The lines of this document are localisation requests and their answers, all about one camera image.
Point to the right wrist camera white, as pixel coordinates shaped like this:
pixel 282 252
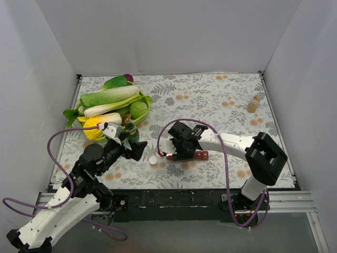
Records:
pixel 166 146

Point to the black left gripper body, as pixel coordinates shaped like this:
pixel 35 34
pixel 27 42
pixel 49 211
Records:
pixel 126 148

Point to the white stem bok choy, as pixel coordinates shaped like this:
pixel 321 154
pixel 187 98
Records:
pixel 101 109

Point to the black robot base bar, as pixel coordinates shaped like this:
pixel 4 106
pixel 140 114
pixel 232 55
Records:
pixel 167 205

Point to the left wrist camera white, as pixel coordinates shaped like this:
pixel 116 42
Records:
pixel 112 131

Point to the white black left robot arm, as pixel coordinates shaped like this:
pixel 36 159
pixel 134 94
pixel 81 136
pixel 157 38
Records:
pixel 80 194

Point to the green leafy top vegetable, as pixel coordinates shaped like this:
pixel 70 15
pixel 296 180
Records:
pixel 115 82

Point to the floral tablecloth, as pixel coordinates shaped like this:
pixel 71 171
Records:
pixel 218 99

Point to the white bottle cap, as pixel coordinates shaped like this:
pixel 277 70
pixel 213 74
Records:
pixel 152 160

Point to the small green glass bottle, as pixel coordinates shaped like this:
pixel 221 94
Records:
pixel 131 128

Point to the yellow napa cabbage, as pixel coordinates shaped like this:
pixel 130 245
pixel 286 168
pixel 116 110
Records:
pixel 94 134

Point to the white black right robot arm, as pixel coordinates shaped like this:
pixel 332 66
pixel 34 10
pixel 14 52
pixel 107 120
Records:
pixel 263 155

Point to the green plastic basket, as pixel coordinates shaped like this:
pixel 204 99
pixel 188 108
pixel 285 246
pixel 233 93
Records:
pixel 72 115

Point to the purple onion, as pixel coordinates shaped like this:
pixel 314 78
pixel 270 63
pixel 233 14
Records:
pixel 129 77

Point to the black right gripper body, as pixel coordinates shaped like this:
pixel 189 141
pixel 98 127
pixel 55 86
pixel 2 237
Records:
pixel 181 148

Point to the clear glass pill jar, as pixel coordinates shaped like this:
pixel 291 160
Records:
pixel 253 104

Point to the red weekly pill organizer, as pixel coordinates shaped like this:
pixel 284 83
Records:
pixel 200 155

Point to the large green bok choy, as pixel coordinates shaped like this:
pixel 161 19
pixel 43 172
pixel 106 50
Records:
pixel 118 94

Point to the green round cabbage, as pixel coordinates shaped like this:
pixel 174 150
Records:
pixel 137 109

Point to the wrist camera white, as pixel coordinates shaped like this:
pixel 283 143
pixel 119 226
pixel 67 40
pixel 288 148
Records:
pixel 166 146
pixel 112 131

